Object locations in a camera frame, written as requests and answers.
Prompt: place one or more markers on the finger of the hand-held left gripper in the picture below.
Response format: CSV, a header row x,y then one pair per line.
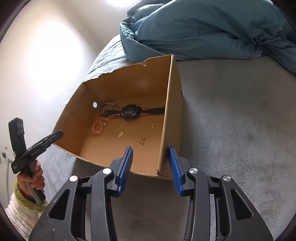
x,y
52,139

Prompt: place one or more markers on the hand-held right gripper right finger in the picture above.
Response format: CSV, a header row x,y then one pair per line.
x,y
174,169

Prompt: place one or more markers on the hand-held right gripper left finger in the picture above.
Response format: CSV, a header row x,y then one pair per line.
x,y
126,166

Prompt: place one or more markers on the gold charm earring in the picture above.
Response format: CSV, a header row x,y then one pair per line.
x,y
142,140

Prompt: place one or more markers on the small gold hook earring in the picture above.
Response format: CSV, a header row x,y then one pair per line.
x,y
124,122

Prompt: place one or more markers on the black wristwatch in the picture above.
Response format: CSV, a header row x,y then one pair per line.
x,y
129,111

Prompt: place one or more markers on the brown cardboard box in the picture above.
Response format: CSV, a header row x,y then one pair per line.
x,y
138,88

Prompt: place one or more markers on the person's left forearm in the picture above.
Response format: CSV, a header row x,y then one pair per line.
x,y
20,208

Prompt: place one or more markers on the person's left hand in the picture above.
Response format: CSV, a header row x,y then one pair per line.
x,y
38,178

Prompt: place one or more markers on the blue duvet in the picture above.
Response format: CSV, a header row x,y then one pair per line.
x,y
196,30

